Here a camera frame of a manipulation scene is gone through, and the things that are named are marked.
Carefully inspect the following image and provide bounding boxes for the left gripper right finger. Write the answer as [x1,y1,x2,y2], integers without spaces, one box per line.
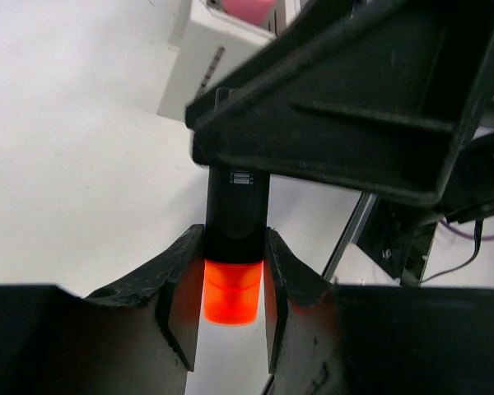
[263,230,494,394]

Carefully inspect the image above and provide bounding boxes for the white compartment organizer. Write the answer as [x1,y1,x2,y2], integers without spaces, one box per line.
[157,0,305,122]

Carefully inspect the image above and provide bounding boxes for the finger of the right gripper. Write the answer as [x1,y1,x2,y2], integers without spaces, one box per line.
[184,1,494,206]

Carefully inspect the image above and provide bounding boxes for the pink-capped pen tube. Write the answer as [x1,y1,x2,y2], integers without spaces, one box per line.
[221,0,276,26]

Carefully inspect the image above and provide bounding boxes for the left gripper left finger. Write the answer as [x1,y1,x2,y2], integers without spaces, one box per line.
[0,225,204,394]

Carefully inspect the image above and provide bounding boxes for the orange highlighter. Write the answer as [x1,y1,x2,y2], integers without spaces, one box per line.
[203,167,270,326]

